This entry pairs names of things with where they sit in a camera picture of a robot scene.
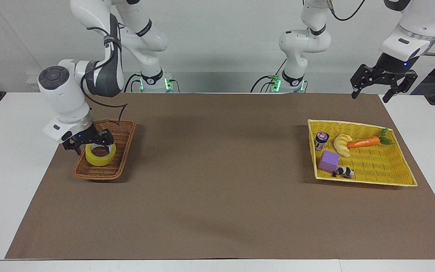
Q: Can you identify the orange toy carrot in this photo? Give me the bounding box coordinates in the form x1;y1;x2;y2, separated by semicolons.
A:
347;128;395;149

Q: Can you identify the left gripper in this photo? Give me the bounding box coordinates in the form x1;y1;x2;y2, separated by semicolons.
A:
350;53;419;104

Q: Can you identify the yellow woven basket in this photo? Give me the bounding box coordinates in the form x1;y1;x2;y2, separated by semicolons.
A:
307;119;418;187

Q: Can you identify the brown wicker basket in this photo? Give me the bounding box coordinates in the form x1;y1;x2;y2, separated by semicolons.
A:
73;119;136;181

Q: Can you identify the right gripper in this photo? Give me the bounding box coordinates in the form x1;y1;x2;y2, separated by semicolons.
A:
62;122;115;156

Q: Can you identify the yellow croissant toy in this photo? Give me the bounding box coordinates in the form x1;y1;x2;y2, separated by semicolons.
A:
333;134;353;158

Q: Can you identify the small dark can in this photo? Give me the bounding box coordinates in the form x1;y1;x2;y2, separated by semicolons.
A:
314;131;330;151

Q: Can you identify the black and white toy animal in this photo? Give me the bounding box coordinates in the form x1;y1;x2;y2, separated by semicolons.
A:
332;166;355;179

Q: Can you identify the purple cube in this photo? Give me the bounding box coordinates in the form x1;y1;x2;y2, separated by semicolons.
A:
318;150;341;174

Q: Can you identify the yellow tape roll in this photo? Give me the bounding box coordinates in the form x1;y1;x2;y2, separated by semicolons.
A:
85;142;117;167

